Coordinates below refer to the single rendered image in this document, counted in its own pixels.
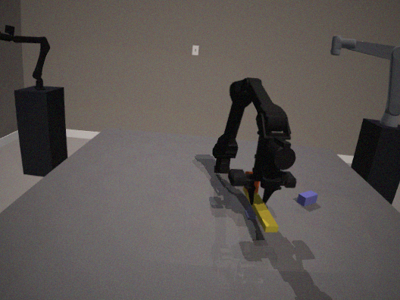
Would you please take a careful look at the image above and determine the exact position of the small blue block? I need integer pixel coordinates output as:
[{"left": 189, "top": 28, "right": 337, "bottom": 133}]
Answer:
[{"left": 297, "top": 191, "right": 318, "bottom": 206}]

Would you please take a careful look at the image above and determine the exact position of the yellow bar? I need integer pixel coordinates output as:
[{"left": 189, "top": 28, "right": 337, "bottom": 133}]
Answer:
[{"left": 242, "top": 181, "right": 279, "bottom": 233}]

